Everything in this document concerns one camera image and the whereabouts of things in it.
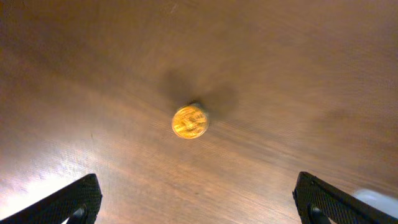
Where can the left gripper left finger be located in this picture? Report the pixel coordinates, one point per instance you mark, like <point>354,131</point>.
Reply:
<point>78,202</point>

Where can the small jar gold lid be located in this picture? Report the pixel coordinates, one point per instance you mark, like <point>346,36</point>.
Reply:
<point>190,121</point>

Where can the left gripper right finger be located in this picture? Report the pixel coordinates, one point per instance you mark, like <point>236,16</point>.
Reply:
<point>319,202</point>

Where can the clear plastic container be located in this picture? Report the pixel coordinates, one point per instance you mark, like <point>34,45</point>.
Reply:
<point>382,202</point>

